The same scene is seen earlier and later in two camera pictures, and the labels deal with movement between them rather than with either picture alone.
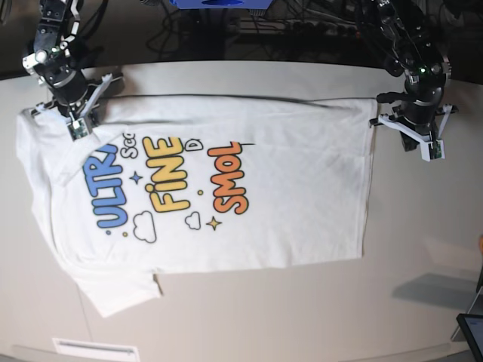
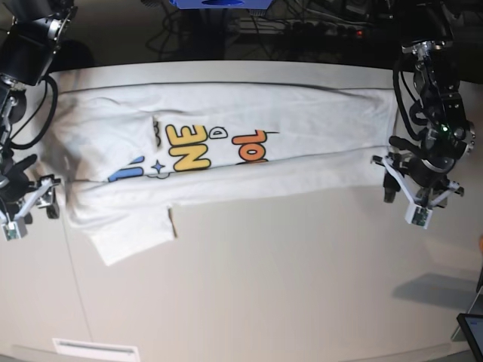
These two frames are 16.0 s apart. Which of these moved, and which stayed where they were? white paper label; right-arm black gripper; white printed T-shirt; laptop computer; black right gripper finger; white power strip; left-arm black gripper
Moved: black right gripper finger; left-arm black gripper; right-arm black gripper; white printed T-shirt
Stayed: laptop computer; white power strip; white paper label
